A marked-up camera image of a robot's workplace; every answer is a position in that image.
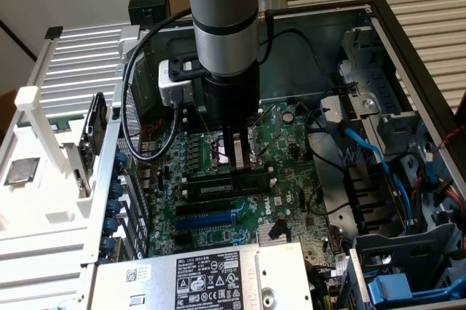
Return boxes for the thin black wire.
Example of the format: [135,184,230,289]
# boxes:
[304,106,352,216]

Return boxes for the black cable brass connector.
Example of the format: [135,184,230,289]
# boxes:
[257,7,288,65]

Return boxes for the flat blue SATA wire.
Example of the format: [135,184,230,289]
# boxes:
[327,119,414,229]

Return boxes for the black plastic block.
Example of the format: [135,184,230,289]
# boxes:
[128,0,173,28]

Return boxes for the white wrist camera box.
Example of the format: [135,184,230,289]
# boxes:
[158,55,205,108]

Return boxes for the white parts rack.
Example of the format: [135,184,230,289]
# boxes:
[0,86,123,242]

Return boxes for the blue disk caddy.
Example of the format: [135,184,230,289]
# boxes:
[366,272,466,307]

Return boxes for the silver CPU socket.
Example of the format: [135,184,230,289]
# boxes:
[205,127,266,173]

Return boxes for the green RAM stick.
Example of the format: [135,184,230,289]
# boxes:
[185,173,272,200]
[17,115,87,132]

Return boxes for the red black twisted wire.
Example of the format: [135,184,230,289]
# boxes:
[435,124,466,151]
[140,122,165,140]

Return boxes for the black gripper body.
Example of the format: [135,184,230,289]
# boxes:
[202,64,262,129]

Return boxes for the open black PC case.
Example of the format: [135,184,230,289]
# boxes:
[82,0,466,310]

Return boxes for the silver corner bracket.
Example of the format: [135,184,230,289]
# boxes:
[116,24,150,71]

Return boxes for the silver finned heatsink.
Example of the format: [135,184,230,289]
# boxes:
[258,220,292,245]

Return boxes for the black SATA connector wire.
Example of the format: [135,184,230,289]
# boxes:
[271,216,289,241]

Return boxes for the black power wire with connector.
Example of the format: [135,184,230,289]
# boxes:
[271,28,345,95]

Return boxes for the silver power supply with label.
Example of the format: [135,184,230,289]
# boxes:
[89,241,315,310]

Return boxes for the red yellow wire bundle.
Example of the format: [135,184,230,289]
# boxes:
[435,175,466,212]

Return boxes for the long black expansion slot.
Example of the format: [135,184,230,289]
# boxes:
[175,199,233,217]

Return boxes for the silver CPU chip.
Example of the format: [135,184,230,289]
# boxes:
[2,157,41,186]

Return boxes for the black fan shroud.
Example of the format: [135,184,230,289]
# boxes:
[344,163,406,235]

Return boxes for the silver metal disk bay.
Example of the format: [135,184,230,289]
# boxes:
[336,25,405,118]

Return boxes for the green Dell motherboard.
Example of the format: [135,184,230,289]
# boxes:
[140,101,352,266]

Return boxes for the black camera cable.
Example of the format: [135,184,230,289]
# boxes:
[122,7,194,162]

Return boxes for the grey plastic disk bay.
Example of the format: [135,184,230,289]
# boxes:
[347,222,466,310]

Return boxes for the grey plastic bracket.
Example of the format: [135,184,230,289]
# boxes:
[376,111,430,156]

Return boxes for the black graphics card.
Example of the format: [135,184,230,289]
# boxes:
[74,92,110,198]

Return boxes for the blue expansion slot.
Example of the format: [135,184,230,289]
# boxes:
[174,211,234,231]

